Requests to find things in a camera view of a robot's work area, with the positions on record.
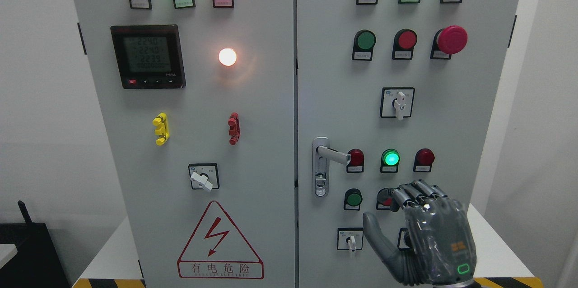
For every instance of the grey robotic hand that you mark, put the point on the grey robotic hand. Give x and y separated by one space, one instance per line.
442 246

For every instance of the silver door handle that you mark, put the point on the silver door handle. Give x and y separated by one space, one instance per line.
322 154

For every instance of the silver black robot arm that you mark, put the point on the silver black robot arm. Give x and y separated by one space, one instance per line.
468 283

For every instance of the grey right cabinet door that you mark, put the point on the grey right cabinet door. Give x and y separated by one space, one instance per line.
340 99

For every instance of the grey cabinet door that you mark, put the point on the grey cabinet door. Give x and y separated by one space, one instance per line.
256 175
340 99

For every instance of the grey left cabinet door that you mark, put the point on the grey left cabinet door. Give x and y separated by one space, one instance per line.
256 175

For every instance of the red push button lower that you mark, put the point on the red push button lower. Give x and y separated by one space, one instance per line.
383 199

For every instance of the red push button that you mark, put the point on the red push button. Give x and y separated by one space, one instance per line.
383 199
403 44

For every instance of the red indicator light middle right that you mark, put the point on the red indicator light middle right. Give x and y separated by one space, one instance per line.
424 160

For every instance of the green push button lower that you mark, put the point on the green push button lower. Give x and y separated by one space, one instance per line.
352 199

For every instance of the green push button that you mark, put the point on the green push button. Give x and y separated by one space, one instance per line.
363 45
352 199

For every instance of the green indicator light middle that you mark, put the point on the green indicator light middle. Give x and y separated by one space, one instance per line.
389 161

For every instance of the red indicator light middle left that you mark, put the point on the red indicator light middle left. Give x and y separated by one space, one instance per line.
356 162

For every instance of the red emergency stop button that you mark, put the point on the red emergency stop button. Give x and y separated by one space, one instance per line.
448 41

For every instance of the red push button upper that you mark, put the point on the red push button upper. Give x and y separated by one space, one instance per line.
403 44

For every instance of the red electric hazard warning sticker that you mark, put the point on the red electric hazard warning sticker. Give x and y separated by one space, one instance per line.
217 249

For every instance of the green push button upper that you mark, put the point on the green push button upper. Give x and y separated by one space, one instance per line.
363 45

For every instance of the red terminal connector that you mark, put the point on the red terminal connector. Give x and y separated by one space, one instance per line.
234 128

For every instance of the white lit indicator lamp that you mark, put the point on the white lit indicator lamp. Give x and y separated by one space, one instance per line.
227 56

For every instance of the yellow terminal connector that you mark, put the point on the yellow terminal connector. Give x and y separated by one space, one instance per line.
161 128

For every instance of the black digital power meter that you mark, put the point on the black digital power meter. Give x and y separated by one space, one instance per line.
148 56

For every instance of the black box with antenna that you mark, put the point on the black box with antenna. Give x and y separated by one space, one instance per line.
36 263

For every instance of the black selector knob switch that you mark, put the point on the black selector knob switch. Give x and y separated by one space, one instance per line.
403 243

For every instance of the white rotary switch lower right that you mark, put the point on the white rotary switch lower right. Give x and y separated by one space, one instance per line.
350 240

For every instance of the white rotary switch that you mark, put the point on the white rotary switch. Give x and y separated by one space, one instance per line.
350 240
397 102

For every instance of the white rotary switch upper right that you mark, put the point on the white rotary switch upper right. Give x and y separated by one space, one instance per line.
397 102

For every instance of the white rotary switch left door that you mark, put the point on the white rotary switch left door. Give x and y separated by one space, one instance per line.
204 176

